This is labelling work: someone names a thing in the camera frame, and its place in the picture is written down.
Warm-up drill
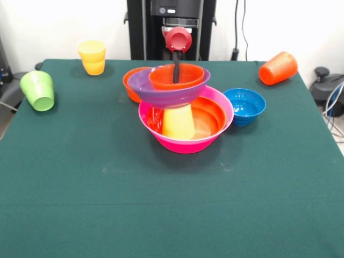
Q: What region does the small orange plastic bowl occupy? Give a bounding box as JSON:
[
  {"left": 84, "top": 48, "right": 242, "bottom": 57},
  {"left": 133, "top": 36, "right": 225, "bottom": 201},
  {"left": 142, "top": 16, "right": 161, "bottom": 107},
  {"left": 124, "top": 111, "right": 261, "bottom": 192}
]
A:
[
  {"left": 148, "top": 63, "right": 205, "bottom": 91},
  {"left": 123, "top": 67, "right": 153, "bottom": 104}
]

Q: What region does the yellow plastic cup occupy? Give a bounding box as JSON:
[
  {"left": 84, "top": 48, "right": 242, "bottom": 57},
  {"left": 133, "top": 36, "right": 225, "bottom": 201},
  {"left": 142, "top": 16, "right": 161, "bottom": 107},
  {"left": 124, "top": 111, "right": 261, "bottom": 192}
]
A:
[
  {"left": 162, "top": 104, "right": 196, "bottom": 141},
  {"left": 77, "top": 40, "right": 106, "bottom": 76}
]

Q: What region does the blue plastic bowl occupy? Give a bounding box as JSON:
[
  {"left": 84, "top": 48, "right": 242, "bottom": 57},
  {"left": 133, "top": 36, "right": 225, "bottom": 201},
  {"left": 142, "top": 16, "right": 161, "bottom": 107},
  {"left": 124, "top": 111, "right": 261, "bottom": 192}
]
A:
[{"left": 223, "top": 88, "right": 267, "bottom": 127}]

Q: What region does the large pink plastic bowl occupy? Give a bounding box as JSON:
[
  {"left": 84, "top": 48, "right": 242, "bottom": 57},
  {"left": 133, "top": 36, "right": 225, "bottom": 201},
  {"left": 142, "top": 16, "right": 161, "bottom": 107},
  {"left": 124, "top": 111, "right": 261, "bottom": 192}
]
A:
[{"left": 138, "top": 85, "right": 235, "bottom": 155}]

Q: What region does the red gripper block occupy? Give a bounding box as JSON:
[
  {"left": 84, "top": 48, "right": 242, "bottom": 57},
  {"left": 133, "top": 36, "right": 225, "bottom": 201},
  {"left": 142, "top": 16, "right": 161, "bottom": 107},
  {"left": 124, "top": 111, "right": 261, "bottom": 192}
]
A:
[{"left": 164, "top": 26, "right": 194, "bottom": 84}]

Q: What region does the tangle of floor cables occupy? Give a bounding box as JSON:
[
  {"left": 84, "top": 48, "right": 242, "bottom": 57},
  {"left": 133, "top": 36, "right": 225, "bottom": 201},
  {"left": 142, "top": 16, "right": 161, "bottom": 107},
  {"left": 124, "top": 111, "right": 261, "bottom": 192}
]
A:
[{"left": 321, "top": 82, "right": 344, "bottom": 143}]

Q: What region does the black hanging wall cable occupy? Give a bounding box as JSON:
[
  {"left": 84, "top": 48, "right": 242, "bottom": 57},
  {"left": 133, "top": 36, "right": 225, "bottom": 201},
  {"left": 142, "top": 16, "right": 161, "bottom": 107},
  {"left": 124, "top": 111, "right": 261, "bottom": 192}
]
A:
[{"left": 232, "top": 0, "right": 249, "bottom": 62}]

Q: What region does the orange plastic cup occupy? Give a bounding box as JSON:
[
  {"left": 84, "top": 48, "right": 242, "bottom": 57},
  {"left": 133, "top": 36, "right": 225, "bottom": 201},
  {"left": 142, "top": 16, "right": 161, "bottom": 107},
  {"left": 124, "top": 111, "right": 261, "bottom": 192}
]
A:
[{"left": 259, "top": 51, "right": 298, "bottom": 86}]

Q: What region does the green plastic cup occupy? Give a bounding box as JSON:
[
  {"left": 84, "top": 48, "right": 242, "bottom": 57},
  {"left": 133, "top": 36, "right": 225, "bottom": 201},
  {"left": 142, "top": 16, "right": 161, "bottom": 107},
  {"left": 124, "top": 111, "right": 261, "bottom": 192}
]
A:
[{"left": 19, "top": 70, "right": 55, "bottom": 112}]

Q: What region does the black chair base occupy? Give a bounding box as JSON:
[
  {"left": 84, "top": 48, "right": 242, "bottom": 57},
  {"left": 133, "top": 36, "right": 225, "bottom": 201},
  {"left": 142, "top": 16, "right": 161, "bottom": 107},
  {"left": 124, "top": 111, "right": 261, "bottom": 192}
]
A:
[
  {"left": 0, "top": 71, "right": 35, "bottom": 108},
  {"left": 309, "top": 66, "right": 344, "bottom": 118}
]

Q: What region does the dark green table cloth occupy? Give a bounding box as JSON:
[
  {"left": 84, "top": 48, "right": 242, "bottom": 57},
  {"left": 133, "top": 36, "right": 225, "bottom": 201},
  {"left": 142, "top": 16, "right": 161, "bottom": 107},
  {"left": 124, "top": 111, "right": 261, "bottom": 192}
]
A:
[{"left": 0, "top": 59, "right": 344, "bottom": 258}]

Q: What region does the purple plastic bowl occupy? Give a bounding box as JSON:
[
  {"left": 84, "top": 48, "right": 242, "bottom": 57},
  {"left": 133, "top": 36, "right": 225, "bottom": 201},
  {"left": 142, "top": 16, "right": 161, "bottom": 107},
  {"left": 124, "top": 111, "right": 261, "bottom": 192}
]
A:
[{"left": 127, "top": 66, "right": 211, "bottom": 110}]

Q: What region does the large orange plastic bowl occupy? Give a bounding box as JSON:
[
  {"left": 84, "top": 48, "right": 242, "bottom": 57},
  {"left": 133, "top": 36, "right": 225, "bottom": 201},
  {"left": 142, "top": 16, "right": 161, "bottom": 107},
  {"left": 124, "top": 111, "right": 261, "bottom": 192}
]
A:
[{"left": 146, "top": 96, "right": 227, "bottom": 140}]

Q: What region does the black column stand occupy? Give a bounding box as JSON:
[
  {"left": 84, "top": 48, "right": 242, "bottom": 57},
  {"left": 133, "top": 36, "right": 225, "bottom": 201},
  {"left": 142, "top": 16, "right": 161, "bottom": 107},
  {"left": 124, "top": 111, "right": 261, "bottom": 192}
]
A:
[{"left": 124, "top": 0, "right": 218, "bottom": 61}]

